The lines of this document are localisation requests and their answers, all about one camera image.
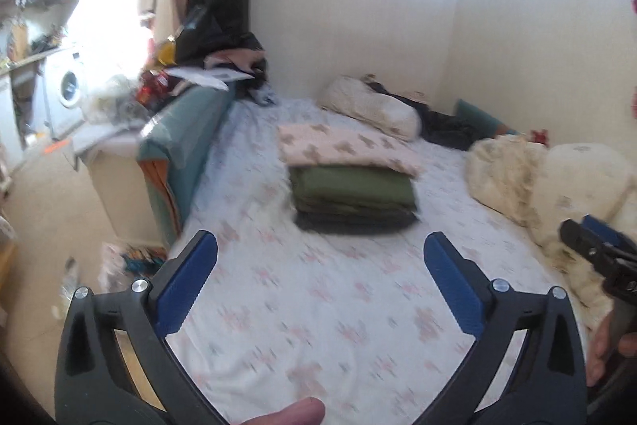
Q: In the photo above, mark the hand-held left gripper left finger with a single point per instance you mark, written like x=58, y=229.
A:
x=186, y=290

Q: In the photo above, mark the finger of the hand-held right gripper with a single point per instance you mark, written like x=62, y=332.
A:
x=580, y=238
x=604, y=230

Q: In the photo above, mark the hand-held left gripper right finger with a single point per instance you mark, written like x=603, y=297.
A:
x=455, y=285

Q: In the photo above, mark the pink bear print pants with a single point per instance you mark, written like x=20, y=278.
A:
x=343, y=143

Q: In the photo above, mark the person's right hand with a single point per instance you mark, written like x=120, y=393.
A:
x=599, y=350

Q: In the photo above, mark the person's left hand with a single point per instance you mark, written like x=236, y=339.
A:
x=288, y=412

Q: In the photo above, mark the floor clutter pile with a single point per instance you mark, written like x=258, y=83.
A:
x=134, y=263

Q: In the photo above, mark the yellow bear print duvet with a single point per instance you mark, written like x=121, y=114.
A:
x=547, y=186

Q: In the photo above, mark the small red toy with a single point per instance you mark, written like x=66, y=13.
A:
x=538, y=136

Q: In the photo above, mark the beige storage box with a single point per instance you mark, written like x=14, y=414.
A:
x=124, y=196

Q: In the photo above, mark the stack of dark folded garments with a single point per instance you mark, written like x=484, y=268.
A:
x=358, y=223

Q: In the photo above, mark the bed with floral sheet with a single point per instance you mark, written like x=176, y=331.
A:
x=323, y=305

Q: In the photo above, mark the green folded garment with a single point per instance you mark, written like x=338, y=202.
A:
x=353, y=188

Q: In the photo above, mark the dark crumpled clothes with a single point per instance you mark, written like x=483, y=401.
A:
x=448, y=129

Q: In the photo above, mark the teal cushion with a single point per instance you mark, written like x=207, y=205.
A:
x=480, y=116

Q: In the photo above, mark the teal bed end panel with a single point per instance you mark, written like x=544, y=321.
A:
x=184, y=131

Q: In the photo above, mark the grey cloth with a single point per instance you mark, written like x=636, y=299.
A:
x=104, y=141

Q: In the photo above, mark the cream patterned pillow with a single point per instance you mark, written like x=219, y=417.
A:
x=373, y=109

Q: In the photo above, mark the white plastic bag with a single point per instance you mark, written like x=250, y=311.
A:
x=109, y=99

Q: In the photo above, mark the red bottle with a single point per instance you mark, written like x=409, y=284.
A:
x=154, y=84

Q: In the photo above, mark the white paper sheet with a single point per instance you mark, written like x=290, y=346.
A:
x=209, y=77

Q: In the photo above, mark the white washing machine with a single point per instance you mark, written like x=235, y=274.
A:
x=67, y=86

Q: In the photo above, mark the pile of mixed clothes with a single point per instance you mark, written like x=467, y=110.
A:
x=244, y=59

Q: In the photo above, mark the kitchen counter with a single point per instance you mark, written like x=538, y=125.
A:
x=35, y=59

